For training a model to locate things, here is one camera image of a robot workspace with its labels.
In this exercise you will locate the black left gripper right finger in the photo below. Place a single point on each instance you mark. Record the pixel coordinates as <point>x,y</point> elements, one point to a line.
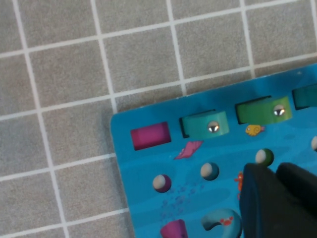
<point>302,186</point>

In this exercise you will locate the teal fish piece number 2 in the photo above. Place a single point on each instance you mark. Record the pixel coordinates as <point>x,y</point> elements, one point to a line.
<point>198,125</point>

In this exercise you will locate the grey grid tablecloth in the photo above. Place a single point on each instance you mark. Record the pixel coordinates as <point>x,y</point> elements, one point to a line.
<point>74,99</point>

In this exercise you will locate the teal fish piece number 4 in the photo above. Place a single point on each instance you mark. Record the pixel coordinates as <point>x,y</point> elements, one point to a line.
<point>307,98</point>

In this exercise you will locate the green fish piece number 3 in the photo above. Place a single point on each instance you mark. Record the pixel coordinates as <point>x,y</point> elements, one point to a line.
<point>257,111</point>

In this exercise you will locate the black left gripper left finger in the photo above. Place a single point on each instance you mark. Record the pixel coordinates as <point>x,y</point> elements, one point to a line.
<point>267,210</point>

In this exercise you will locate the wooden number puzzle board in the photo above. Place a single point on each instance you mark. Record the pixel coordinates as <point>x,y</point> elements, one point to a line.
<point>223,148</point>

